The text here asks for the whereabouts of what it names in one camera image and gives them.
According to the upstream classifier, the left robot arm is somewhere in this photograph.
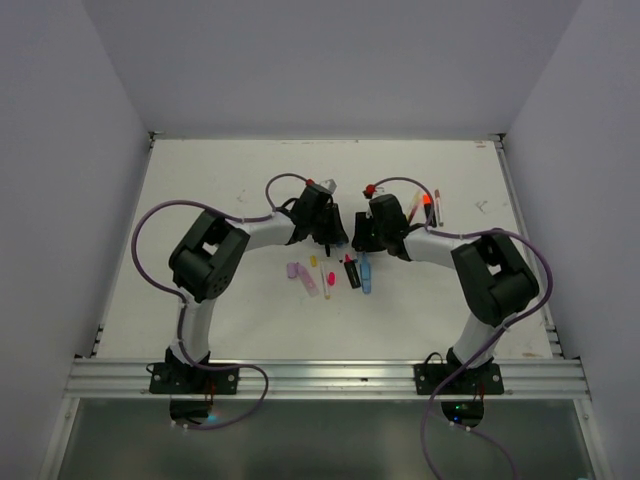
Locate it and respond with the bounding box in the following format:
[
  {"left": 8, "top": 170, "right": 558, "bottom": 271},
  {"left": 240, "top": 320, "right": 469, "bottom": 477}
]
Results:
[{"left": 169, "top": 180, "right": 349, "bottom": 393}]

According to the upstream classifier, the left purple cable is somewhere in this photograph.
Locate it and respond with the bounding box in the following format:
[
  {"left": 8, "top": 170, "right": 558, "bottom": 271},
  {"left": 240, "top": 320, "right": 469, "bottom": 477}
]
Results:
[{"left": 130, "top": 172, "right": 316, "bottom": 311}]

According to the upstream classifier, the black orange highlighter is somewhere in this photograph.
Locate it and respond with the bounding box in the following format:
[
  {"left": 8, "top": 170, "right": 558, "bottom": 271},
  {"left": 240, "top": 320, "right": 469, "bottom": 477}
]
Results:
[{"left": 422, "top": 195, "right": 434, "bottom": 223}]

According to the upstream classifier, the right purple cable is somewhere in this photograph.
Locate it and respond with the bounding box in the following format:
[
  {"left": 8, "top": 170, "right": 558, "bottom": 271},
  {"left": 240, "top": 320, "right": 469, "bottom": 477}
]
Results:
[{"left": 363, "top": 175, "right": 555, "bottom": 480}]

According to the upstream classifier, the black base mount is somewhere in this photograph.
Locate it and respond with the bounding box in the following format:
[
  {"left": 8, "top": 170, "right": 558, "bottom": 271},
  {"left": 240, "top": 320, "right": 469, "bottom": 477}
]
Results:
[
  {"left": 146, "top": 362, "right": 239, "bottom": 396},
  {"left": 412, "top": 350, "right": 505, "bottom": 396}
]

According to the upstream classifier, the white brown marker pen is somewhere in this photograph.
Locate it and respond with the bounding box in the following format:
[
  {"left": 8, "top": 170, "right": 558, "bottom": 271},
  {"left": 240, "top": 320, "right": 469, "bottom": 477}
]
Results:
[{"left": 434, "top": 189, "right": 444, "bottom": 227}]

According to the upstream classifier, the thin yellow pen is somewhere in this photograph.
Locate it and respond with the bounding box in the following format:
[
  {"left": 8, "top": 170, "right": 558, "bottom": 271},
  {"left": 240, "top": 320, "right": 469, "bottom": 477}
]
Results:
[{"left": 406, "top": 190, "right": 423, "bottom": 223}]

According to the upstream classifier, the lilac highlighter body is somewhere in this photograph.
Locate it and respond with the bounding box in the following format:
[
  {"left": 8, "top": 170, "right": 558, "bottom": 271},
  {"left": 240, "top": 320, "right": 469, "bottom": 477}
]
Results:
[{"left": 296, "top": 263, "right": 319, "bottom": 297}]

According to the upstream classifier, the black pink highlighter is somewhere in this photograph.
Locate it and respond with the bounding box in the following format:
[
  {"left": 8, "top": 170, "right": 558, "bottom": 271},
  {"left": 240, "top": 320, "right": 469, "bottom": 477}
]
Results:
[{"left": 343, "top": 254, "right": 361, "bottom": 289}]

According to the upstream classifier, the aluminium rail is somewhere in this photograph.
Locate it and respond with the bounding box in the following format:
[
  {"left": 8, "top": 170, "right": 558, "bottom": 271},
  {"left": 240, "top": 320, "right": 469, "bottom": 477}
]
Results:
[{"left": 63, "top": 359, "right": 590, "bottom": 400}]

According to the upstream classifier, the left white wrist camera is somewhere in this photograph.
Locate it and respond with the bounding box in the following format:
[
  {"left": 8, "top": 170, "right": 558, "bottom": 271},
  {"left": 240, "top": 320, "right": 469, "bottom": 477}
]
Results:
[{"left": 320, "top": 179, "right": 337, "bottom": 193}]

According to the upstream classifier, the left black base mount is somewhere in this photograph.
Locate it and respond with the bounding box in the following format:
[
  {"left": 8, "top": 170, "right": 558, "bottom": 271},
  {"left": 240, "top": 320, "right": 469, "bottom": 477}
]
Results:
[{"left": 146, "top": 362, "right": 239, "bottom": 396}]

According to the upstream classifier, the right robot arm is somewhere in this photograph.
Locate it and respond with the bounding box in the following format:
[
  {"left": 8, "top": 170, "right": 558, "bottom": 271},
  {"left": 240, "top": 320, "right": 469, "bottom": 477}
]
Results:
[{"left": 352, "top": 194, "right": 540, "bottom": 393}]

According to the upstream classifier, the purple cable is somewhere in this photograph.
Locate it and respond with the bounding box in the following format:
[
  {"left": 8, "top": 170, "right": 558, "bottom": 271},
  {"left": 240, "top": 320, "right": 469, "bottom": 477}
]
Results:
[
  {"left": 130, "top": 172, "right": 316, "bottom": 311},
  {"left": 363, "top": 175, "right": 555, "bottom": 480}
]

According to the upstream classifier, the blue translucent highlighter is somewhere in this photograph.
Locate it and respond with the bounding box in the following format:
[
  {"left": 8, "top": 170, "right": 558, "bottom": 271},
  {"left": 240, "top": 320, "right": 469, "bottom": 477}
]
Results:
[{"left": 359, "top": 252, "right": 372, "bottom": 295}]

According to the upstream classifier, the lilac highlighter cap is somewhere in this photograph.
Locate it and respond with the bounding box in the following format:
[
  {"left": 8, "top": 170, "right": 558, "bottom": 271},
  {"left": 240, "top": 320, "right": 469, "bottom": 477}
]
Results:
[{"left": 286, "top": 262, "right": 299, "bottom": 279}]

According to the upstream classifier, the white yellow marker pen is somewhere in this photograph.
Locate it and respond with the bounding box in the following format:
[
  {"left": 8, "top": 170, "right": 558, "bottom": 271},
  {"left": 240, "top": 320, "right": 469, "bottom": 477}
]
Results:
[{"left": 319, "top": 261, "right": 331, "bottom": 300}]

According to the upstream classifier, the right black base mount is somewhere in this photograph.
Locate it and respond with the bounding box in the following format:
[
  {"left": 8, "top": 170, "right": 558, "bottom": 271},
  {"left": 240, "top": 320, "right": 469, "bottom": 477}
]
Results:
[{"left": 412, "top": 350, "right": 505, "bottom": 396}]

